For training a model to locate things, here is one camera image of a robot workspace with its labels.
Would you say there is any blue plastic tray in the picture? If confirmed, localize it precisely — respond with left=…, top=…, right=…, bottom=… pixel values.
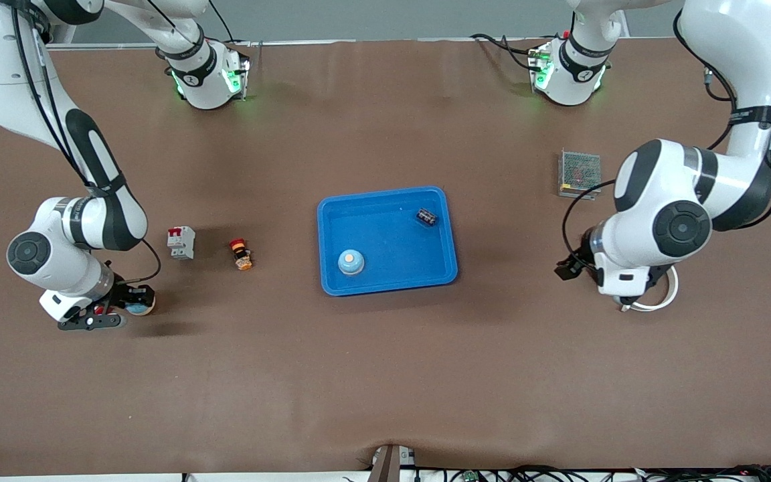
left=317, top=185, right=459, bottom=297

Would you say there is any white red circuit breaker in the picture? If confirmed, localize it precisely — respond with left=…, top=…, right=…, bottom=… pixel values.
left=167, top=226, right=197, bottom=261

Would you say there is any perforated metal power supply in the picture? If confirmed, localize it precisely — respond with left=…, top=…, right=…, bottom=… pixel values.
left=557, top=149, right=602, bottom=200

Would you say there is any brown table mat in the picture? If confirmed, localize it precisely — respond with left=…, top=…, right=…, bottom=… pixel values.
left=0, top=39, right=771, bottom=477

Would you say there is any white curved plastic bracket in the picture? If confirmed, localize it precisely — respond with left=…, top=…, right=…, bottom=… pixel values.
left=620, top=264, right=680, bottom=314

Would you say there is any black cable bundle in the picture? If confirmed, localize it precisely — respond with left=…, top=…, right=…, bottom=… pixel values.
left=416, top=464, right=771, bottom=482

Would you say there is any black base power cable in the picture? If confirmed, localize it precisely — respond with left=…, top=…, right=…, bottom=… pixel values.
left=208, top=0, right=236, bottom=42
left=471, top=32, right=540, bottom=71

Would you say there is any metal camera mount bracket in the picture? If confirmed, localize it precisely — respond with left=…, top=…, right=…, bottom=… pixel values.
left=369, top=444, right=416, bottom=482

